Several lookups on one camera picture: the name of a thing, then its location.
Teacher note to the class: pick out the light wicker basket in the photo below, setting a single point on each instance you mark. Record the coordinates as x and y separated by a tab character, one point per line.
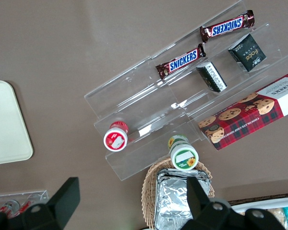
148	191

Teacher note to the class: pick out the beige plastic tray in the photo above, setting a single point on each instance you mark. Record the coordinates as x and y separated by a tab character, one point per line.
7	124

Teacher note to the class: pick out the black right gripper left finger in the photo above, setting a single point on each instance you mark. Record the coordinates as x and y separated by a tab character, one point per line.
64	198

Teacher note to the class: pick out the red lid yogurt cup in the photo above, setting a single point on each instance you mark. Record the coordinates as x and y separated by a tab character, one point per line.
115	140

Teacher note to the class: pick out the red Walkers cookie box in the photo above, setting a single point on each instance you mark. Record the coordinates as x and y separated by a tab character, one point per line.
242	119

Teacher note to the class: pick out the red cola bottle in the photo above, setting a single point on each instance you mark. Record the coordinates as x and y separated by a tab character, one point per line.
25	206
9	206

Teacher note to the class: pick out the aluminium foil container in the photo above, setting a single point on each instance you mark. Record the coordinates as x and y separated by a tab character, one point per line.
172	201

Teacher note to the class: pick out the clear bag of cookies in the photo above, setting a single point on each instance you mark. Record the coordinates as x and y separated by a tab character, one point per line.
277	215

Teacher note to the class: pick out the white rectangular snack bin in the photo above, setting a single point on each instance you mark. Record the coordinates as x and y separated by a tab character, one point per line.
254	203

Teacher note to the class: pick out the Snickers chocolate bar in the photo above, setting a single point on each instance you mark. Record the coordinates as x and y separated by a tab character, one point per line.
182	61
226	27

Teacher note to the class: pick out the small black carton box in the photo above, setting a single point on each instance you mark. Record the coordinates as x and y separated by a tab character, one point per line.
248	54
212	76

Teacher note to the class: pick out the clear acrylic bottle rack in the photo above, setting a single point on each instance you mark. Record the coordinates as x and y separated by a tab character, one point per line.
36	195

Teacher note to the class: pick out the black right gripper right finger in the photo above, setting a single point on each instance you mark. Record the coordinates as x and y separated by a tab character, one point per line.
199	206

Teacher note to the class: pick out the clear acrylic stepped display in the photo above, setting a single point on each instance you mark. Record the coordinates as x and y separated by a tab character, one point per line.
139	95

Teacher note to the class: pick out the dark brown tray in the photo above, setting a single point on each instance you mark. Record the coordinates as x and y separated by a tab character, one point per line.
266	197

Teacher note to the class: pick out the green lid yogurt cup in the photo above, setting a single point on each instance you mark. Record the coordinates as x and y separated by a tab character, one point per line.
184	159

